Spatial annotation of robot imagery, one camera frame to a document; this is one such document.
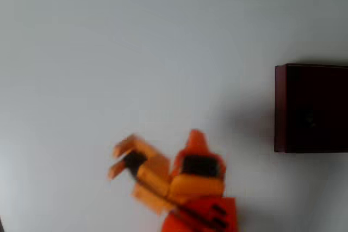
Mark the orange gripper black servo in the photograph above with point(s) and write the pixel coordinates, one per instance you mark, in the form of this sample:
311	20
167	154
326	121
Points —
196	183

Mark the dark red open box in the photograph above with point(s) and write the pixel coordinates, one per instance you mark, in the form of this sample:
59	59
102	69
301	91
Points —
315	101

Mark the orange and yellow robot arm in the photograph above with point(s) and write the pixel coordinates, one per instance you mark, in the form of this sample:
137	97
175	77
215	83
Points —
190	191

